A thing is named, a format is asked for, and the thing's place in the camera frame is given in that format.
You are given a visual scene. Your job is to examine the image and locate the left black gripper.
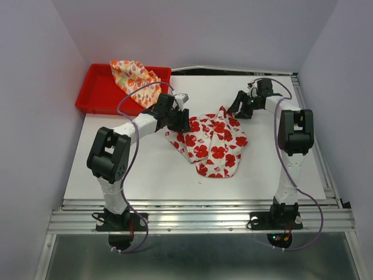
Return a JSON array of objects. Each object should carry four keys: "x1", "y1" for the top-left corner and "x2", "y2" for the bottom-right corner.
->
[{"x1": 165, "y1": 107, "x2": 191, "y2": 132}]

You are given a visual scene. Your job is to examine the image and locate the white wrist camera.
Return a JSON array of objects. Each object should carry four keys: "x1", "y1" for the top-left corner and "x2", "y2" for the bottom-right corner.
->
[
  {"x1": 248, "y1": 83, "x2": 258, "y2": 98},
  {"x1": 174, "y1": 93, "x2": 189, "y2": 111}
]

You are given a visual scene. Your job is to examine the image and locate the red plastic tray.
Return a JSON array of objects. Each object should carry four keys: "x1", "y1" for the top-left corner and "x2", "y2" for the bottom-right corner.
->
[{"x1": 75, "y1": 64, "x2": 171, "y2": 116}]

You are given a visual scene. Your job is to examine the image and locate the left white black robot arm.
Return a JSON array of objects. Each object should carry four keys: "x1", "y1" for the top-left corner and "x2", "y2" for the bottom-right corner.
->
[{"x1": 87, "y1": 93, "x2": 191, "y2": 232}]

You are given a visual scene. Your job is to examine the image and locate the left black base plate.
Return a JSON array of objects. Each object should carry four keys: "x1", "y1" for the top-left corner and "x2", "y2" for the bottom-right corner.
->
[{"x1": 92, "y1": 212, "x2": 146, "y2": 232}]

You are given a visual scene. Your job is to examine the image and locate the orange floral print skirt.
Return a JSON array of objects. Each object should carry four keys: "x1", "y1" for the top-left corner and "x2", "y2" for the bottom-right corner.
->
[{"x1": 110, "y1": 60, "x2": 161, "y2": 109}]

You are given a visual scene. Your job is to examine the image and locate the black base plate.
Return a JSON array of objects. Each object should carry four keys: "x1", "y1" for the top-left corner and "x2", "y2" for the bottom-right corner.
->
[
  {"x1": 92, "y1": 212, "x2": 146, "y2": 232},
  {"x1": 246, "y1": 211, "x2": 303, "y2": 230}
]

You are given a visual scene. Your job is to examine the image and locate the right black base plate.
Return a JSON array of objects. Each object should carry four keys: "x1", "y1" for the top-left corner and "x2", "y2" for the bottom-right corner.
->
[{"x1": 246, "y1": 211, "x2": 303, "y2": 230}]

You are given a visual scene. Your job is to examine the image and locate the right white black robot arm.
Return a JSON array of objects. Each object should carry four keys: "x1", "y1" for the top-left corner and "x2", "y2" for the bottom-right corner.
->
[{"x1": 228, "y1": 78, "x2": 314, "y2": 230}]

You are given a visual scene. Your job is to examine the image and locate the aluminium frame rails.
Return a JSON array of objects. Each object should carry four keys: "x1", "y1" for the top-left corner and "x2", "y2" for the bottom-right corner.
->
[{"x1": 34, "y1": 66, "x2": 368, "y2": 280}]

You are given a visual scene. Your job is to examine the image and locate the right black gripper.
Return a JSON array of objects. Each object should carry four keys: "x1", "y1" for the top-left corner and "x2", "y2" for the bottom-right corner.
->
[{"x1": 226, "y1": 89, "x2": 261, "y2": 118}]

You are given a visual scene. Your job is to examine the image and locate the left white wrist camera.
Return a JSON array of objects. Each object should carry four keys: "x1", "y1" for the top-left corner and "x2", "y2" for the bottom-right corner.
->
[{"x1": 174, "y1": 93, "x2": 189, "y2": 111}]

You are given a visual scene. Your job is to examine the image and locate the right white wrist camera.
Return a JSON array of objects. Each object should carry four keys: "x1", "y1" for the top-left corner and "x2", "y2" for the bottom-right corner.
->
[{"x1": 248, "y1": 83, "x2": 258, "y2": 98}]

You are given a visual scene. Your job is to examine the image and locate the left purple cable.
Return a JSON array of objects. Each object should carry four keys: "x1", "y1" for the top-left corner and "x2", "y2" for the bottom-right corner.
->
[{"x1": 110, "y1": 81, "x2": 183, "y2": 254}]

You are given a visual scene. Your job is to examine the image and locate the red poppy print skirt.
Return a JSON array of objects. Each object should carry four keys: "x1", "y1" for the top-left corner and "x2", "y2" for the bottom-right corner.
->
[{"x1": 165, "y1": 106, "x2": 248, "y2": 178}]

